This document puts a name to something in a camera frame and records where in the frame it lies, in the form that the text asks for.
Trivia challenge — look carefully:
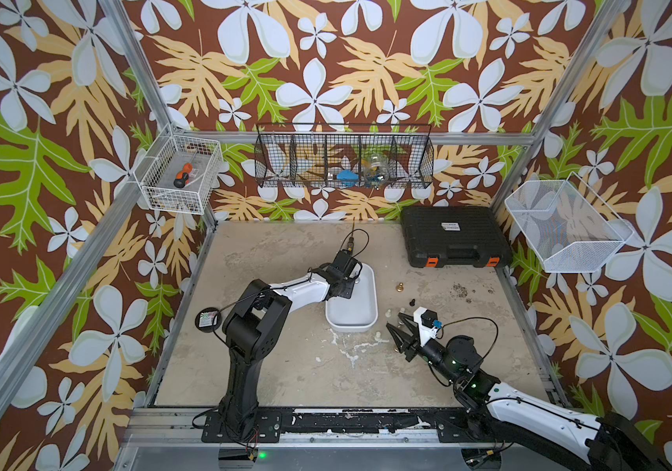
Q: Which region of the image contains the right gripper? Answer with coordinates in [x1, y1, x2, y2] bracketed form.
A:
[387, 314, 461, 387]

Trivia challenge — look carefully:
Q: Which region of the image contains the white plastic storage box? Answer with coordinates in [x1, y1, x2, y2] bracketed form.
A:
[325, 264, 379, 334]

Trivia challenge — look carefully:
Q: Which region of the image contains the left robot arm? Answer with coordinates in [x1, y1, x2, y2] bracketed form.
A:
[218, 260, 363, 442]

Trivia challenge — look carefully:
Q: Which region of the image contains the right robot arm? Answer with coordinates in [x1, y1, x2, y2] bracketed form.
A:
[386, 307, 672, 470]

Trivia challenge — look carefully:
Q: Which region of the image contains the black yellow screwdriver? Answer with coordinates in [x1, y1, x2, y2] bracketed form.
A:
[347, 221, 356, 252]

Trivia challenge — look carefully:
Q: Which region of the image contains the black tool case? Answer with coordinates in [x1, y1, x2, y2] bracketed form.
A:
[401, 205, 513, 268]

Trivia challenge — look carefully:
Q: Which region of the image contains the blue object in basket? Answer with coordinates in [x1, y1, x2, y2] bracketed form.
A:
[336, 170, 360, 188]

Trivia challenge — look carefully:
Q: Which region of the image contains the clear bottle in basket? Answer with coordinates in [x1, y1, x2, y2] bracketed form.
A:
[367, 152, 386, 179]

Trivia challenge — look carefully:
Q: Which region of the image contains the round black tape measure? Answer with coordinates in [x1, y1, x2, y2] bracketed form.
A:
[194, 307, 223, 333]

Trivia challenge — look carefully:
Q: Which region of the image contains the red black screwdriver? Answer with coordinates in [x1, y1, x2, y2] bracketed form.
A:
[173, 163, 194, 190]

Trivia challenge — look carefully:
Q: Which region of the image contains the white mesh basket right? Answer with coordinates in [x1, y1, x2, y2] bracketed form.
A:
[505, 173, 634, 274]

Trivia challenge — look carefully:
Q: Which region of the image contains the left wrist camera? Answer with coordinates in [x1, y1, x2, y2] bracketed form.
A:
[332, 249, 358, 278]

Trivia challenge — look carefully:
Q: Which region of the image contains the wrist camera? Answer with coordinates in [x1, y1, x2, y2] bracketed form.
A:
[332, 249, 358, 278]
[413, 307, 442, 347]

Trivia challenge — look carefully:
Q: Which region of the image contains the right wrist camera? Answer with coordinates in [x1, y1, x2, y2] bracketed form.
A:
[413, 307, 442, 347]

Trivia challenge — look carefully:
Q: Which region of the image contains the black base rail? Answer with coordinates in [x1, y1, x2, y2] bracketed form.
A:
[201, 407, 503, 445]

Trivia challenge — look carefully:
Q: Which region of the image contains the black wire basket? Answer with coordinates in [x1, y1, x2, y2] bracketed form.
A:
[254, 123, 435, 190]

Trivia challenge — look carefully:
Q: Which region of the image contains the white wire basket left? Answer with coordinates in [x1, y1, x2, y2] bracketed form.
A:
[136, 128, 224, 215]

